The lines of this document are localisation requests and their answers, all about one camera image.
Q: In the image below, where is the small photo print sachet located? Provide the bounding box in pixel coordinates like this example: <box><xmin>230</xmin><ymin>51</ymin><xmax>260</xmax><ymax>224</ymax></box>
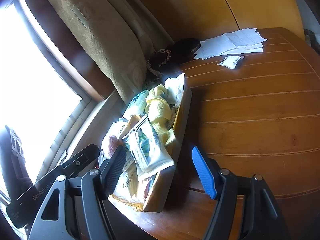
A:
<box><xmin>123</xmin><ymin>117</ymin><xmax>174</xmax><ymax>178</ymax></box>

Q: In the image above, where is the teal bear tissue pack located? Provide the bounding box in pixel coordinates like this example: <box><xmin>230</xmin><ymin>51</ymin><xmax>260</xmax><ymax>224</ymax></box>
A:
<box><xmin>123</xmin><ymin>90</ymin><xmax>149</xmax><ymax>120</ymax></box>

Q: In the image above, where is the yellow towel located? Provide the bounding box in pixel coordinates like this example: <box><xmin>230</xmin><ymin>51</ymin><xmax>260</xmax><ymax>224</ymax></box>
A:
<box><xmin>145</xmin><ymin>84</ymin><xmax>176</xmax><ymax>147</ymax></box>

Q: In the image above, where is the white printed plastic bag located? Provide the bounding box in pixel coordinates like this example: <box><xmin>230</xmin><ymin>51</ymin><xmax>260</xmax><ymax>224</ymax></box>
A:
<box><xmin>164</xmin><ymin>73</ymin><xmax>185</xmax><ymax>105</ymax></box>

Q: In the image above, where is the yellow foil packet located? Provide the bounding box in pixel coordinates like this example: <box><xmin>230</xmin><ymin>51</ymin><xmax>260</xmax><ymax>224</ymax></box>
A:
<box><xmin>113</xmin><ymin>156</ymin><xmax>151</xmax><ymax>203</ymax></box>

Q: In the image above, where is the white box with yellow tape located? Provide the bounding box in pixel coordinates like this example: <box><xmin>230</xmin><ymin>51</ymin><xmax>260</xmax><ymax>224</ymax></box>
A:
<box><xmin>98</xmin><ymin>73</ymin><xmax>191</xmax><ymax>212</ymax></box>

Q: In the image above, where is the small white wipe packet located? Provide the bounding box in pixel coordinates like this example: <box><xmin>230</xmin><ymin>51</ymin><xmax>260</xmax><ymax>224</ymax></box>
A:
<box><xmin>218</xmin><ymin>55</ymin><xmax>245</xmax><ymax>69</ymax></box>

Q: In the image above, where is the dark fringed cloth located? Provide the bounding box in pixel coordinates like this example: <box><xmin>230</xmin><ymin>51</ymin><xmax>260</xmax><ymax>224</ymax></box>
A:
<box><xmin>143</xmin><ymin>37</ymin><xmax>201</xmax><ymax>89</ymax></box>

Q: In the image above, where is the stack of white papers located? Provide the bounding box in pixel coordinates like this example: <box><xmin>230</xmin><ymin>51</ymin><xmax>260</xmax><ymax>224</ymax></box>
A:
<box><xmin>194</xmin><ymin>28</ymin><xmax>267</xmax><ymax>60</ymax></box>

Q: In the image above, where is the tan patterned curtain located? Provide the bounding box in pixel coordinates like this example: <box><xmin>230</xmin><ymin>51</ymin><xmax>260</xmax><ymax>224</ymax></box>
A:
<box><xmin>48</xmin><ymin>0</ymin><xmax>173</xmax><ymax>103</ymax></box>

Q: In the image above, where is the yellow wooden cabinet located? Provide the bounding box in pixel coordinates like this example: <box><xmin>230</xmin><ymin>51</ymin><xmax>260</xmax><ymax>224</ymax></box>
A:
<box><xmin>140</xmin><ymin>0</ymin><xmax>304</xmax><ymax>41</ymax></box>

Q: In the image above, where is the window frame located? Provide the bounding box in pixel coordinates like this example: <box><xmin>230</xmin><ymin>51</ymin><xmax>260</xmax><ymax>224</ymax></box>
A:
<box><xmin>1</xmin><ymin>0</ymin><xmax>119</xmax><ymax>201</ymax></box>

